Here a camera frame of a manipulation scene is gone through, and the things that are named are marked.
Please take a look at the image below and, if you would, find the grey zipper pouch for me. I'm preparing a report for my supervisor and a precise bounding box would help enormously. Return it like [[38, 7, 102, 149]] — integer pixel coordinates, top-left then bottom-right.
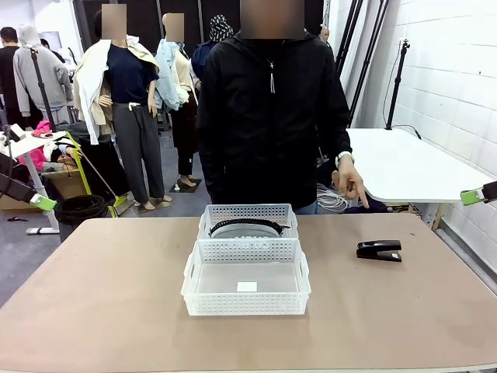
[[209, 219, 291, 239]]

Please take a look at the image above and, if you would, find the person's right forearm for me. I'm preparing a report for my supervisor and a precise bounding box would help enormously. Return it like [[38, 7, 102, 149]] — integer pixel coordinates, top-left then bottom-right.
[[196, 127, 225, 200]]

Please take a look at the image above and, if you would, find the person's left forearm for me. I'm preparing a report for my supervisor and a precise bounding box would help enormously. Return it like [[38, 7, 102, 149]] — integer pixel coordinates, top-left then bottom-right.
[[318, 110, 353, 157]]

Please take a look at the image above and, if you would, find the person's left hand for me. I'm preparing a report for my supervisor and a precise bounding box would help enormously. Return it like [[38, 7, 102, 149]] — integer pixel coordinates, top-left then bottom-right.
[[331, 155, 370, 210]]

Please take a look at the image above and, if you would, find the flat cardboard box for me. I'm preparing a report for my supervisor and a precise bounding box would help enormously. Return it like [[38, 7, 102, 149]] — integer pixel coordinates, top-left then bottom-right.
[[0, 193, 40, 211]]

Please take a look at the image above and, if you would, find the open cardboard box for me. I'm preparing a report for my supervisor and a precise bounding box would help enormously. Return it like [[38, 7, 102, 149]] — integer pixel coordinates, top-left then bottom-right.
[[40, 166, 89, 200]]

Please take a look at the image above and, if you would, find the black round bin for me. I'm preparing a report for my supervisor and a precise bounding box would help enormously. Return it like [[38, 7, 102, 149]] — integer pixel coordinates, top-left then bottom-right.
[[57, 211, 113, 242]]

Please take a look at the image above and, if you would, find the pink garment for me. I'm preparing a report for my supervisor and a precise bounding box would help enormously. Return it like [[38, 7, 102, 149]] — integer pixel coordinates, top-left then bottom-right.
[[27, 146, 48, 172]]

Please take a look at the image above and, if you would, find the large white table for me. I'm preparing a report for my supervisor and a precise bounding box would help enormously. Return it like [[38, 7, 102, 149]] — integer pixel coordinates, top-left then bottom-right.
[[345, 127, 497, 230]]

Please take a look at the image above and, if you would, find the pink cloth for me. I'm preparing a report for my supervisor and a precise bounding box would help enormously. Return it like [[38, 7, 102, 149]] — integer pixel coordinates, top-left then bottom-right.
[[30, 120, 55, 140]]

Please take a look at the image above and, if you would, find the small black grey device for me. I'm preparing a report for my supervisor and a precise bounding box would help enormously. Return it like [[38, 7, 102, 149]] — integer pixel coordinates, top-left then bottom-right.
[[0, 124, 27, 143]]

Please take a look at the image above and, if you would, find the black stapler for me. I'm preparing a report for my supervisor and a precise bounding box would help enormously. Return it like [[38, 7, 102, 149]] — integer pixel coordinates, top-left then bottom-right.
[[356, 239, 404, 264]]

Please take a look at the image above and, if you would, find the black pole stand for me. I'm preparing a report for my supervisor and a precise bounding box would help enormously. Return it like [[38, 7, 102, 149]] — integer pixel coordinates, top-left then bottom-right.
[[30, 48, 57, 133]]

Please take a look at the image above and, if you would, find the figure in grey hoodie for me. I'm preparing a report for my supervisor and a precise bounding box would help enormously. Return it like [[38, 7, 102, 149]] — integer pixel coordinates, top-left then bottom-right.
[[13, 23, 75, 121]]

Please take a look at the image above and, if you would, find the person in black clothes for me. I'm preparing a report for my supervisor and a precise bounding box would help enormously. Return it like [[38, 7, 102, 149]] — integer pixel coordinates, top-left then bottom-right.
[[0, 26, 25, 129]]

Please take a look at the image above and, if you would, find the black light stand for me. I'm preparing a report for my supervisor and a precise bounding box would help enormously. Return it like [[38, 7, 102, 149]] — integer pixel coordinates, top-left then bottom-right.
[[385, 38, 412, 131]]

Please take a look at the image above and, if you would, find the mannequin navy shirt white jacket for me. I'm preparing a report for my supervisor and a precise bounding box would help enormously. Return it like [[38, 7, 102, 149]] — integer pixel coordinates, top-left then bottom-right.
[[73, 3, 174, 211]]

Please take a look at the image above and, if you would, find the black tripod stand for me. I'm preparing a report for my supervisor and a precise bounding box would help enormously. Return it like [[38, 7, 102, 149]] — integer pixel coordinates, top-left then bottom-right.
[[335, 0, 360, 63], [347, 0, 391, 127]]

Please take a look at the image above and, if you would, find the mannequin light blue jacket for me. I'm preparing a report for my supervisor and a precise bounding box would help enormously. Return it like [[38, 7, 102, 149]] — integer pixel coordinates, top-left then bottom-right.
[[154, 12, 203, 194]]

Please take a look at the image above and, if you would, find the white perforated plastic basket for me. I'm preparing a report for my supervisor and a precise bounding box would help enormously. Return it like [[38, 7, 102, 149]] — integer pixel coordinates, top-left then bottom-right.
[[180, 239, 312, 316], [196, 203, 300, 242]]

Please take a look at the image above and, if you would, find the person in black jacket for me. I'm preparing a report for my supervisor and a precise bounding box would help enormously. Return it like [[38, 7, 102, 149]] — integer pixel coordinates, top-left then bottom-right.
[[196, 15, 354, 215]]

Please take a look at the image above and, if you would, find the mannequin patterned black hood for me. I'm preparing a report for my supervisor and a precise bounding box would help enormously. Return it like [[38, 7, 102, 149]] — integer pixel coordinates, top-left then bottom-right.
[[191, 14, 235, 78]]

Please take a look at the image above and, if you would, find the black cable coil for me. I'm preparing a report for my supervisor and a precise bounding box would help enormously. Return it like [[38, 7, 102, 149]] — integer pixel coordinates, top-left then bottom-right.
[[54, 194, 110, 219]]

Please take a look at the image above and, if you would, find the green frame bar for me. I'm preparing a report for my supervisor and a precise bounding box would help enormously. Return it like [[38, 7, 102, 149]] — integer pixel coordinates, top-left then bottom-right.
[[64, 131, 93, 197]]

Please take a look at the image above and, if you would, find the black cable on table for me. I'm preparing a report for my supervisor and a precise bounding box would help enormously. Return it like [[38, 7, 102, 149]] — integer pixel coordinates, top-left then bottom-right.
[[391, 124, 422, 140]]

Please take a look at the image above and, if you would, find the white cable bundle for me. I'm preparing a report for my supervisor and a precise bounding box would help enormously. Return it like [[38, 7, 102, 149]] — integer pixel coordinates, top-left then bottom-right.
[[316, 183, 350, 214]]

